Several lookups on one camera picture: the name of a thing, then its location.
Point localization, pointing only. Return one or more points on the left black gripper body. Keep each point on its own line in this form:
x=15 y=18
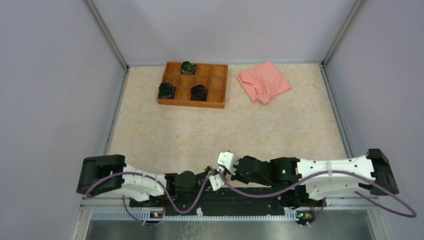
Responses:
x=201 y=177

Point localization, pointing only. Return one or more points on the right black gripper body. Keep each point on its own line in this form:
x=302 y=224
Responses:
x=237 y=177

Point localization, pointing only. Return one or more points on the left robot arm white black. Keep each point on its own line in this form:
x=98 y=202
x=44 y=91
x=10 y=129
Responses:
x=110 y=176

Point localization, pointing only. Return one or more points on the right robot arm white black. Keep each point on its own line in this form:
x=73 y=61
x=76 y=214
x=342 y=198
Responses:
x=316 y=178

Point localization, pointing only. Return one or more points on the black rolled belt middle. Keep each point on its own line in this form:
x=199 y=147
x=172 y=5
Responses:
x=199 y=93

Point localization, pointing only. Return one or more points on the black rolled belt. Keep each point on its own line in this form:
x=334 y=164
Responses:
x=188 y=68
x=166 y=91
x=199 y=93

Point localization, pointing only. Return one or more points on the pink folded cloth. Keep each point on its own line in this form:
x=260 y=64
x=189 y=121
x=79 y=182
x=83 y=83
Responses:
x=263 y=82

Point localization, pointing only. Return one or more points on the black rolled belt left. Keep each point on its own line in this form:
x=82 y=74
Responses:
x=166 y=91

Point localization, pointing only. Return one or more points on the orange wooden compartment tray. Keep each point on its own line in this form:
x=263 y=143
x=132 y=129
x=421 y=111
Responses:
x=213 y=76

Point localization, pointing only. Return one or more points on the black rolled belt top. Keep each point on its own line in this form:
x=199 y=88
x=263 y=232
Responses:
x=188 y=68

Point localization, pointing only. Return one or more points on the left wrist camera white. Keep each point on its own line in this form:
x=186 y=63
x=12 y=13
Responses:
x=216 y=182

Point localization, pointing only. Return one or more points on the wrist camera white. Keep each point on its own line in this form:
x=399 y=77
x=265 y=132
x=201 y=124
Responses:
x=216 y=182
x=228 y=161

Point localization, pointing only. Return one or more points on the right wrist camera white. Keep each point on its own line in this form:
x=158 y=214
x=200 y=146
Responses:
x=228 y=161

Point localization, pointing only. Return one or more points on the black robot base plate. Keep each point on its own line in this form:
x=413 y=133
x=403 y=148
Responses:
x=226 y=202

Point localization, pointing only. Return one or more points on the white slotted cable duct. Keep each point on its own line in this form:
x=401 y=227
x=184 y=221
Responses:
x=148 y=215

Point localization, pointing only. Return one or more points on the aluminium frame rails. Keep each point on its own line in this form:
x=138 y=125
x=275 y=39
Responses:
x=377 y=221

